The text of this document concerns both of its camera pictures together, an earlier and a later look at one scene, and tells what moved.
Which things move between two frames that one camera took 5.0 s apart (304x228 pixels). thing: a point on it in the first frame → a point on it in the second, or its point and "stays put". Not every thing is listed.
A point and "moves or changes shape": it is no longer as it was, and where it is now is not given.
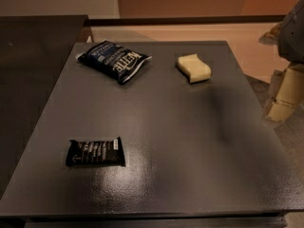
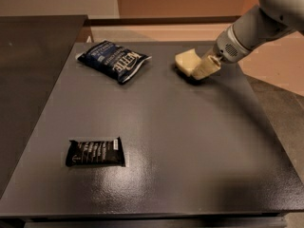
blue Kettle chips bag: (113, 61) stays put
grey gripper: (293, 37) → (228, 48)
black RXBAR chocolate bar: (85, 153) stays put
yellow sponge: (196, 69) moves or changes shape
